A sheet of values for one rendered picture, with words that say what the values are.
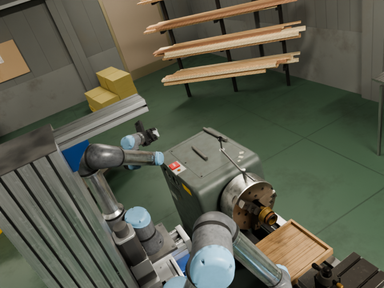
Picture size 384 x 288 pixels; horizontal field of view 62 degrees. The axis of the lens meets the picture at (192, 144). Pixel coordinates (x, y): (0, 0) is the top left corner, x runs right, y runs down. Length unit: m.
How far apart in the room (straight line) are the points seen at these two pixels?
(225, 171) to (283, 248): 0.54
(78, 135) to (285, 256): 1.30
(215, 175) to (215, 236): 1.04
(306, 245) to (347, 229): 1.30
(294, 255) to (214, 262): 1.10
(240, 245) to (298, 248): 0.92
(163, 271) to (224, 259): 0.94
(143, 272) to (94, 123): 0.71
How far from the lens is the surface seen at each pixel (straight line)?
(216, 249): 0.88
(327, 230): 3.22
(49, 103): 8.16
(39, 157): 1.02
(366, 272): 1.78
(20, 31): 7.90
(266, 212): 1.83
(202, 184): 1.89
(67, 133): 1.09
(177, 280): 1.32
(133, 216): 1.65
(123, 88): 6.41
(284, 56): 5.46
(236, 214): 1.87
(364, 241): 3.16
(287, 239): 2.00
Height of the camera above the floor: 2.41
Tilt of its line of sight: 31 degrees down
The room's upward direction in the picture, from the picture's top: 18 degrees counter-clockwise
